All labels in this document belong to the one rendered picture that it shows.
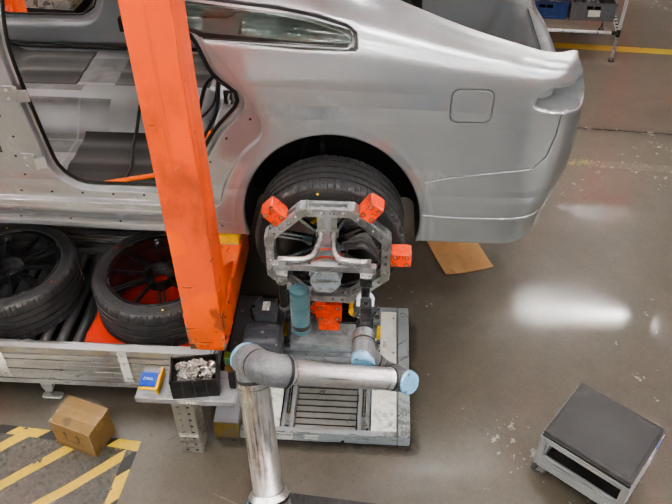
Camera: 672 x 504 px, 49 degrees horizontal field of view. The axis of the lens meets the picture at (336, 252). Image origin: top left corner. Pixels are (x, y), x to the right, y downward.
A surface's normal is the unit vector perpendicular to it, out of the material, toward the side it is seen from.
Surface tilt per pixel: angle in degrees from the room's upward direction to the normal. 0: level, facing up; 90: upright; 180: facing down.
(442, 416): 0
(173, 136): 90
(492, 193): 90
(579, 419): 0
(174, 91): 90
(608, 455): 0
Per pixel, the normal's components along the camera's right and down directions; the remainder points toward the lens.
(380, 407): 0.00, -0.74
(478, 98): -0.06, 0.67
